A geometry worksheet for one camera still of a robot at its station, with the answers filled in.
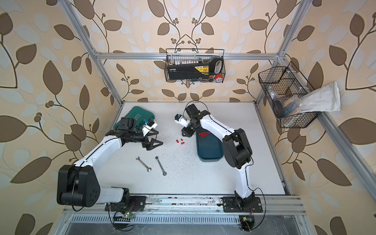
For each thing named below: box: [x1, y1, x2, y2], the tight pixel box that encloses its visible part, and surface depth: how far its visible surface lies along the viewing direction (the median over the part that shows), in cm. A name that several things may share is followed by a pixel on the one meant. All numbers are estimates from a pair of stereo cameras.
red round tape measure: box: [214, 73, 223, 83], surface depth 89 cm
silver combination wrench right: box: [155, 156, 167, 176], surface depth 88 cm
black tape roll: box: [272, 99, 284, 119], surface depth 66 cm
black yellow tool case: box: [167, 57, 225, 80], surface depth 85 cm
